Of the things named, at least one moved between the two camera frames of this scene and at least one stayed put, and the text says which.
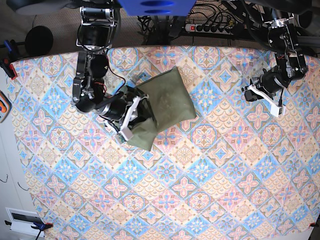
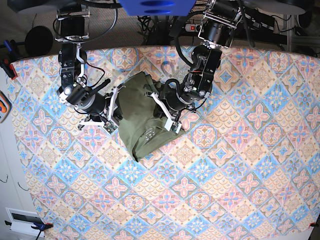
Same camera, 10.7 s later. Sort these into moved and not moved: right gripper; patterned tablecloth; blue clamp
Moved: right gripper
Not moved: patterned tablecloth; blue clamp
